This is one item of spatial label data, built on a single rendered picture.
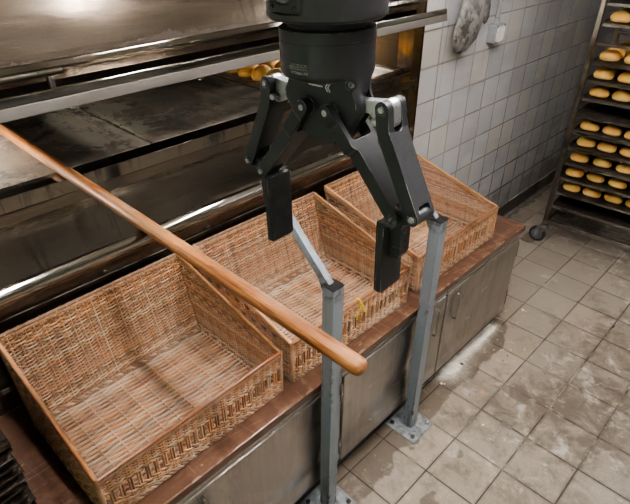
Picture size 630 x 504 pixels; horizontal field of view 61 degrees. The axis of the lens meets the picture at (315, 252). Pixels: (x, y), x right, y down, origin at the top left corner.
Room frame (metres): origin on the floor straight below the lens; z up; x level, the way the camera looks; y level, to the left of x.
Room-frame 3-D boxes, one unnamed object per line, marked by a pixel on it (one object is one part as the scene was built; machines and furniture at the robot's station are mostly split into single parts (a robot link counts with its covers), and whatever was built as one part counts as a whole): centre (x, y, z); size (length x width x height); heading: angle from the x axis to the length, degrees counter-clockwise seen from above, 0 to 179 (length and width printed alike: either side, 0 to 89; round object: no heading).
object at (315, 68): (0.43, -0.01, 1.64); 0.08 x 0.07 x 0.09; 48
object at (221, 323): (1.04, 0.45, 0.72); 0.56 x 0.49 x 0.28; 137
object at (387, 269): (0.39, -0.06, 1.50); 0.03 x 0.01 x 0.07; 138
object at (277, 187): (0.48, 0.04, 1.50); 0.03 x 0.01 x 0.07; 138
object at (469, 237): (1.90, -0.39, 0.72); 0.56 x 0.49 x 0.28; 135
